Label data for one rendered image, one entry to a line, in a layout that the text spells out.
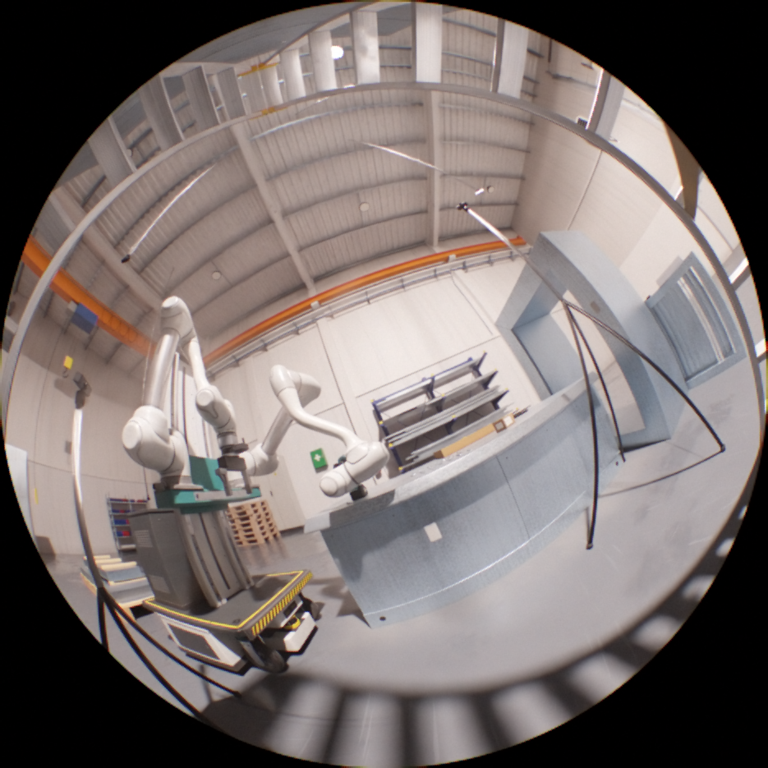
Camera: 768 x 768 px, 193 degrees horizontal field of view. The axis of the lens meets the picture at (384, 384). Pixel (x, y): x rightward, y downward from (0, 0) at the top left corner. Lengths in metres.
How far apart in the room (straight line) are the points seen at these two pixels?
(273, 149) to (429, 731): 8.11
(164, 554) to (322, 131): 7.94
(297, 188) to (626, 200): 10.21
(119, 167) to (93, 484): 10.79
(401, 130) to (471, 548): 8.60
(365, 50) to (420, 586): 1.99
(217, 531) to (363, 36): 2.16
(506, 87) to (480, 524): 1.45
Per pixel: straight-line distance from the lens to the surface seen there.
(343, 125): 7.63
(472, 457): 0.98
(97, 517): 11.08
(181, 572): 1.40
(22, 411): 11.38
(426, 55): 0.86
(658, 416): 1.71
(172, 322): 1.17
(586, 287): 1.65
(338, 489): 0.82
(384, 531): 1.01
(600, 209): 10.02
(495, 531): 1.12
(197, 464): 1.36
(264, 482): 6.56
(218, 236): 8.05
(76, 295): 9.11
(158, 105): 1.02
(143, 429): 0.90
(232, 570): 1.48
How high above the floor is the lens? 0.73
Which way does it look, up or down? 20 degrees up
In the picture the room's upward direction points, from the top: 24 degrees counter-clockwise
